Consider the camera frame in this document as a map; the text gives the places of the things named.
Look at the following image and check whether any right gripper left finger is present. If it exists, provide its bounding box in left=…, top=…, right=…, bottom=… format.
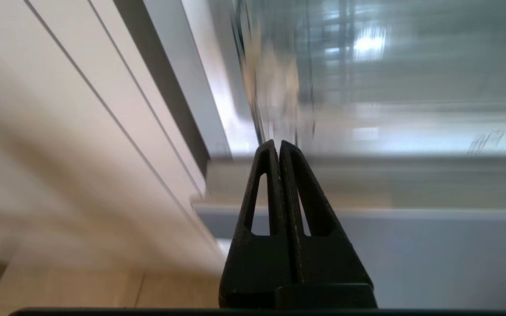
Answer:
left=219, top=140, right=300, bottom=309

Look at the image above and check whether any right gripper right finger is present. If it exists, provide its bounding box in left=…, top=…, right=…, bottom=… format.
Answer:
left=279, top=140, right=377, bottom=309

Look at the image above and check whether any white cabinet panel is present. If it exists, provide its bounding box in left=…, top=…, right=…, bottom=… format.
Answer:
left=0, top=0, right=227, bottom=316

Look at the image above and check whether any glass fridge shelf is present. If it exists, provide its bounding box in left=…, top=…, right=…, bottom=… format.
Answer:
left=209, top=0, right=506, bottom=158

